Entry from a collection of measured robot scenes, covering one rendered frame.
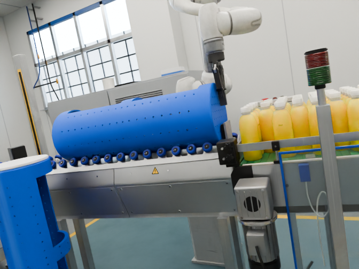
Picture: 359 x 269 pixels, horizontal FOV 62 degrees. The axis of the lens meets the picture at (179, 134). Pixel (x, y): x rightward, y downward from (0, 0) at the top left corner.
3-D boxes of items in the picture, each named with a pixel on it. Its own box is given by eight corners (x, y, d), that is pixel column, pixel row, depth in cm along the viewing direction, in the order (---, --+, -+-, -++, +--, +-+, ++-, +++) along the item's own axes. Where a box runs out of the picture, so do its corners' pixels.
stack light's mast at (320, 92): (310, 105, 92) (303, 53, 91) (333, 102, 90) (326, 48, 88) (311, 107, 87) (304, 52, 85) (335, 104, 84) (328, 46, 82)
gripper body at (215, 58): (221, 50, 129) (224, 71, 131) (225, 51, 137) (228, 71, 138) (204, 54, 132) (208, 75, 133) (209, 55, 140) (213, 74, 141)
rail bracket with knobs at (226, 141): (225, 162, 124) (220, 138, 123) (242, 161, 122) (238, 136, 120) (219, 169, 115) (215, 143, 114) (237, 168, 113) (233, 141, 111)
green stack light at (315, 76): (307, 86, 92) (305, 70, 91) (330, 82, 89) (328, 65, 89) (308, 86, 86) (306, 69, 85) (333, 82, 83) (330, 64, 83)
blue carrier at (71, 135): (91, 155, 185) (82, 109, 182) (231, 139, 151) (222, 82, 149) (57, 166, 159) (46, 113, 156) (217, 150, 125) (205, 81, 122)
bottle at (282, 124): (278, 154, 122) (271, 106, 119) (297, 152, 118) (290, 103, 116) (275, 159, 115) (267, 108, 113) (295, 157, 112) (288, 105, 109)
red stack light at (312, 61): (305, 69, 91) (303, 56, 91) (328, 65, 89) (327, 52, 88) (305, 69, 85) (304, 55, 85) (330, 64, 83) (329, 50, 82)
